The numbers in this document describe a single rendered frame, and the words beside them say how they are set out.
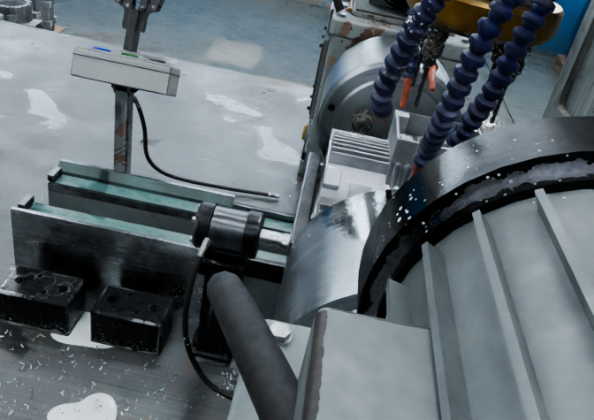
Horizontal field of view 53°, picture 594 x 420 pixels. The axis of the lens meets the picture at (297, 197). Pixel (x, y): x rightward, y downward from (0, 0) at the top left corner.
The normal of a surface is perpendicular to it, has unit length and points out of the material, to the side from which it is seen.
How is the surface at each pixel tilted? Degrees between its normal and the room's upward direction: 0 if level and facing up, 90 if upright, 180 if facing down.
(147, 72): 67
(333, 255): 43
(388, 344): 0
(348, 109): 90
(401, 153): 90
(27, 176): 0
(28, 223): 90
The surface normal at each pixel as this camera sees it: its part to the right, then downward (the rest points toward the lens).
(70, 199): -0.11, 0.50
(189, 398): 0.18, -0.84
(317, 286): -0.59, -0.73
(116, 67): -0.04, 0.13
